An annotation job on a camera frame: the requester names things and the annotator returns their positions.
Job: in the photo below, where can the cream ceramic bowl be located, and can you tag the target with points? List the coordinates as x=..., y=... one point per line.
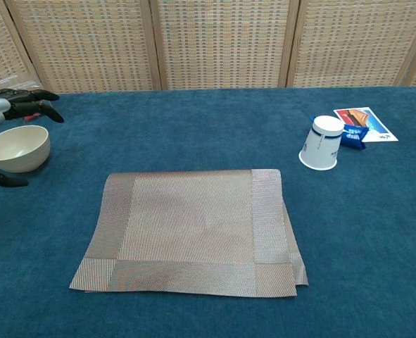
x=15, y=148

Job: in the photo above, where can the grey-brown woven placemat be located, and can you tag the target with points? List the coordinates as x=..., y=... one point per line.
x=186, y=225

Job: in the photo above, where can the woven bamboo folding screen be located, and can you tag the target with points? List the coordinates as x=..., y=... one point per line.
x=221, y=42

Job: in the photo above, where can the white paper cup blue print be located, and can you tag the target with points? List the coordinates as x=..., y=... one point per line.
x=320, y=148

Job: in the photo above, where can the blue snack packet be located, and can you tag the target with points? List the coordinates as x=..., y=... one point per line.
x=352, y=138

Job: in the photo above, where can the blue plush table cover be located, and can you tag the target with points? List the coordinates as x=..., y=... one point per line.
x=352, y=229

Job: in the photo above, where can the colourful postcard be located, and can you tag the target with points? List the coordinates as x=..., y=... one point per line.
x=376, y=123

